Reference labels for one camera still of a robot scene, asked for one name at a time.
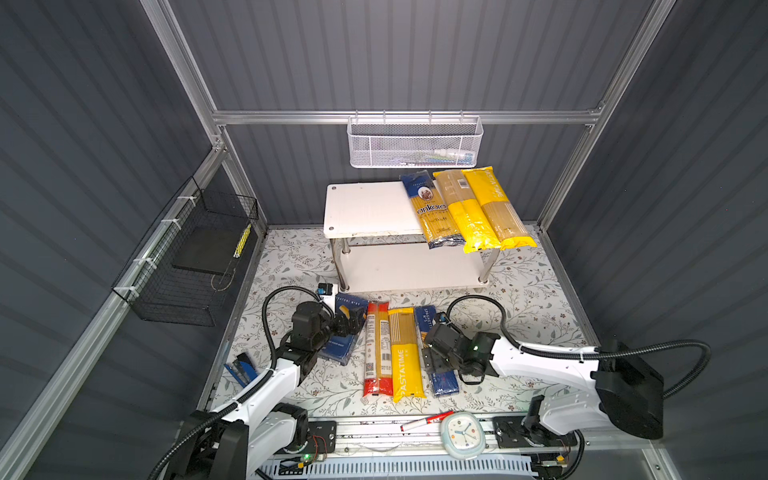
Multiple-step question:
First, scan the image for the blue black small tool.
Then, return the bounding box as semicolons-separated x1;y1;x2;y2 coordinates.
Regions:
224;352;259;388

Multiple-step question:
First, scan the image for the red spaghetti bag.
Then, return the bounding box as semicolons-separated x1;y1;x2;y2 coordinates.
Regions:
363;302;393;397

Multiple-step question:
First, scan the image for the yellow Pastatime spaghetti bag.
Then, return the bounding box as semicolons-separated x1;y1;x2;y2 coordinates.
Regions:
388;308;425;403

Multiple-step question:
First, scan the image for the red white marker pen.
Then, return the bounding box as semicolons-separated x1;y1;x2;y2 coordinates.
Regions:
400;410;454;432

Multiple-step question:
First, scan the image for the blue spaghetti box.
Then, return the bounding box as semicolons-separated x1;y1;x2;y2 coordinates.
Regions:
414;305;460;397

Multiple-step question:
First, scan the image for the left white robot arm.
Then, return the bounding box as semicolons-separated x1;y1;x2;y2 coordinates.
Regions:
148;284;367;479

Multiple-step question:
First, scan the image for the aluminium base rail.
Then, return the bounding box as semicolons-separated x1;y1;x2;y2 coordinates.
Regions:
257;412;577;480

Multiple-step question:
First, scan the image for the white two-tier shelf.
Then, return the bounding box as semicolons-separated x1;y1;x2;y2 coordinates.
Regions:
323;182;500;293

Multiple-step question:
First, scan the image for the blue rigatoni pasta box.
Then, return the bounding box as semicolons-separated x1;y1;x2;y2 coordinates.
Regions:
319;293;368;366

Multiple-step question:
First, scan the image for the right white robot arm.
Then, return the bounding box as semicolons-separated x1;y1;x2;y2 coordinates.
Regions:
425;311;712;446

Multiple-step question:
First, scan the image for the white alarm clock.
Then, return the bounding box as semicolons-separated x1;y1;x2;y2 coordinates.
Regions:
440;412;486;460

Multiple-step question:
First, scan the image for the white wire mesh basket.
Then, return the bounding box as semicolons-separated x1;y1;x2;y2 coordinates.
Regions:
346;115;484;169

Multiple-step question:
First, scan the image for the black wire basket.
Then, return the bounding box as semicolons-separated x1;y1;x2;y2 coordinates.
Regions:
113;181;259;327

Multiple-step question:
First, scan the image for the blue yellow spaghetti bag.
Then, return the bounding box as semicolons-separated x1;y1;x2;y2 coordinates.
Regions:
400;170;464;249

